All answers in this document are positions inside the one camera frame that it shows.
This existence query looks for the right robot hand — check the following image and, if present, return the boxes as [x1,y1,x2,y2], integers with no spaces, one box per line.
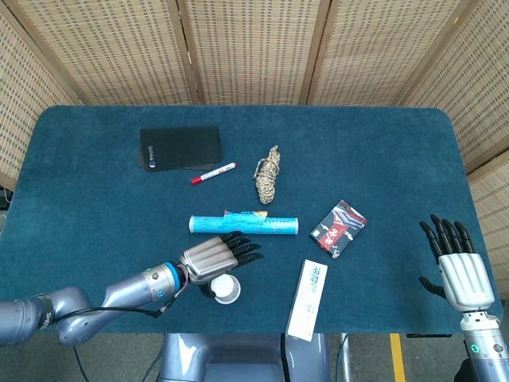
[418,214,496,312]

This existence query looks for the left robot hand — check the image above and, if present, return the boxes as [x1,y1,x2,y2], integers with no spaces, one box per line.
[178,230,265,300]

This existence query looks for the light blue cylindrical tube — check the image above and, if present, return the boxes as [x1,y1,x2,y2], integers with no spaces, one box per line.
[188,209,301,237]

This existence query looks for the woven bamboo screen panel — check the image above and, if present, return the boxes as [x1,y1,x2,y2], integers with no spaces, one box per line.
[7,0,202,107]
[308,0,484,107]
[467,153,509,299]
[0,11,83,190]
[177,0,332,107]
[397,0,509,174]

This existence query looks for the red and white marker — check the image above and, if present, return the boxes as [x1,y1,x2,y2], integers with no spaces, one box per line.
[191,161,239,186]

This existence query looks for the blue-grey robot torso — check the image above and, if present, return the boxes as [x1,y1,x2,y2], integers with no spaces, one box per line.
[157,333,332,382]

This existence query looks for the white toothpaste box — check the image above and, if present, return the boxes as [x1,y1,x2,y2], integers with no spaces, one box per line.
[286,259,329,343]

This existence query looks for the black mouse pad with logo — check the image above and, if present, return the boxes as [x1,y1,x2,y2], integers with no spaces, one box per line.
[138,125,223,173]

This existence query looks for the plain black mouse pad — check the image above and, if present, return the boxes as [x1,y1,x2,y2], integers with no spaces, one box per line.
[135,150,222,171]

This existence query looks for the dark blue table carpet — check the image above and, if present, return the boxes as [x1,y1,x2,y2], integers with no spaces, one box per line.
[0,105,471,336]

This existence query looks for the black and red box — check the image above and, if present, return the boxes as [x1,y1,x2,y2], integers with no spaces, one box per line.
[309,199,369,261]

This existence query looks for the beige braided rope bundle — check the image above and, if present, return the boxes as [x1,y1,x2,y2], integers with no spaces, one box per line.
[252,145,282,206]

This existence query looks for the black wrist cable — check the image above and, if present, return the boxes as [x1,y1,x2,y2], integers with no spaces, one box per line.
[49,274,190,322]

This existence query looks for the black strap on torso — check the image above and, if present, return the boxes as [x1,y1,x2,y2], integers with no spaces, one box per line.
[279,333,292,376]

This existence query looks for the dark floor cable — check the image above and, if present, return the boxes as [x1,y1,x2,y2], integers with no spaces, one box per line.
[335,333,353,382]

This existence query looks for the black floor cable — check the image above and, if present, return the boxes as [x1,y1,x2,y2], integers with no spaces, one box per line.
[70,345,91,382]

